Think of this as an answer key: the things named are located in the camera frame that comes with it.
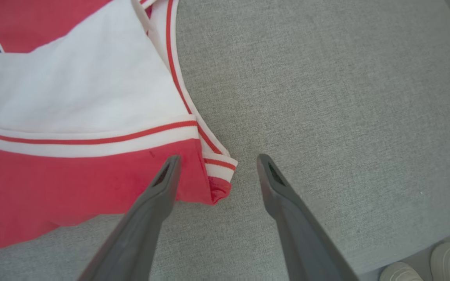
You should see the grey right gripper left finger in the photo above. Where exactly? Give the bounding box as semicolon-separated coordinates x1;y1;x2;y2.
77;155;182;281

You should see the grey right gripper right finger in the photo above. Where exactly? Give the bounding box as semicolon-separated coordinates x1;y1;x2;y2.
257;154;361;281

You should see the red and white jersey garment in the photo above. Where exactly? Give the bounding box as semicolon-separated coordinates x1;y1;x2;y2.
0;0;239;256

